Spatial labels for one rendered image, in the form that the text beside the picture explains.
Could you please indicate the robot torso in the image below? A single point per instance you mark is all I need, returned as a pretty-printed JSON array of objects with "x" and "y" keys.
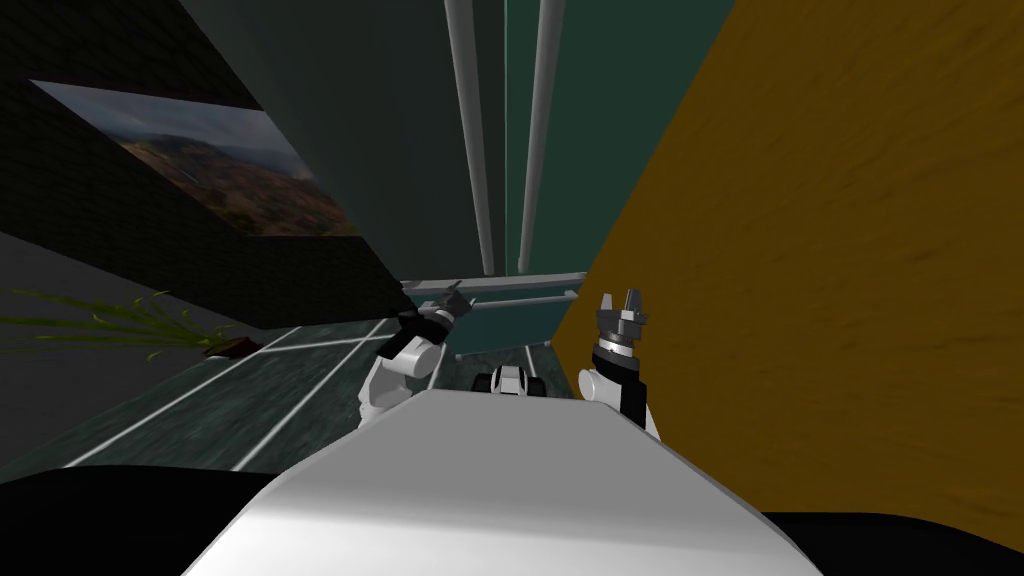
[{"x": 496, "y": 488}]

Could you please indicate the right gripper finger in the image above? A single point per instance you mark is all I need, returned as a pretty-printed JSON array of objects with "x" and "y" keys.
[
  {"x": 634, "y": 302},
  {"x": 607, "y": 304}
]

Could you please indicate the green potted plant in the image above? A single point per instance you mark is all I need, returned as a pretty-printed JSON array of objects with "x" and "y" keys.
[{"x": 136, "y": 328}]

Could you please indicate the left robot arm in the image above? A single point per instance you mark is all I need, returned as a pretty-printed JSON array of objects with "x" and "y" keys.
[{"x": 396, "y": 384}]

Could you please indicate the brown wooden cupboard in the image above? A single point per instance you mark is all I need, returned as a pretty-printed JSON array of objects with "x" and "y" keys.
[{"x": 832, "y": 264}]

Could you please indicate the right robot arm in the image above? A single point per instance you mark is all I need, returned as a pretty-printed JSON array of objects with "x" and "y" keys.
[{"x": 620, "y": 384}]

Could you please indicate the dark grey fridge door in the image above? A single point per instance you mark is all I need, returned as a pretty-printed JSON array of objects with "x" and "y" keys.
[{"x": 376, "y": 136}]

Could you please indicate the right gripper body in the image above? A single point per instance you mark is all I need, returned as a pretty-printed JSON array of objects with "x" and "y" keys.
[{"x": 621, "y": 326}]

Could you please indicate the teal fridge door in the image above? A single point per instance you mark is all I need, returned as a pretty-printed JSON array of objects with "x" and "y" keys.
[{"x": 616, "y": 104}]

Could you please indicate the landscape picture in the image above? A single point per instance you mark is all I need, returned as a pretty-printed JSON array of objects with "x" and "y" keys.
[{"x": 216, "y": 168}]

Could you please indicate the teal fridge drawer front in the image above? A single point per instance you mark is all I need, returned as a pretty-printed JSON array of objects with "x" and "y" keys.
[{"x": 512, "y": 326}]

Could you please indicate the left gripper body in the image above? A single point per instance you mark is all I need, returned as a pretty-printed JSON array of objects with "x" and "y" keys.
[{"x": 453, "y": 306}]

